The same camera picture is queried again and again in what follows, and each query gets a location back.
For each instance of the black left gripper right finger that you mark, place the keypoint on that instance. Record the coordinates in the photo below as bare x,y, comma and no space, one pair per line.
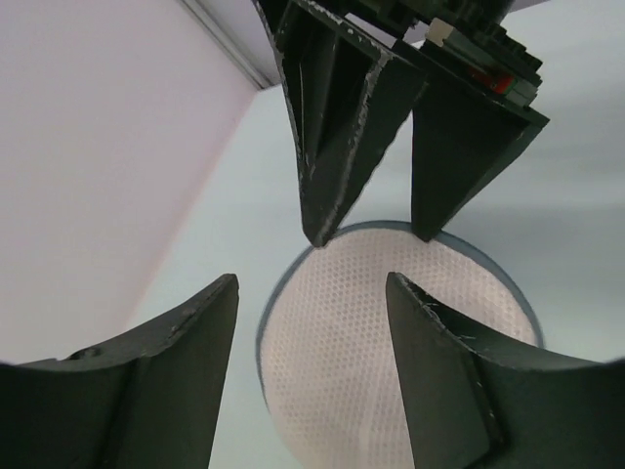
476,398

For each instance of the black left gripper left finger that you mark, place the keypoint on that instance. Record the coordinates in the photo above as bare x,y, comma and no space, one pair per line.
148,398

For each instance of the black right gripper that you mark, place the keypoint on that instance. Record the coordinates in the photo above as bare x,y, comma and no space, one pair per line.
351,73

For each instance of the white mesh laundry bag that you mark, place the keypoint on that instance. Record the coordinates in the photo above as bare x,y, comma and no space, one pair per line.
324,351

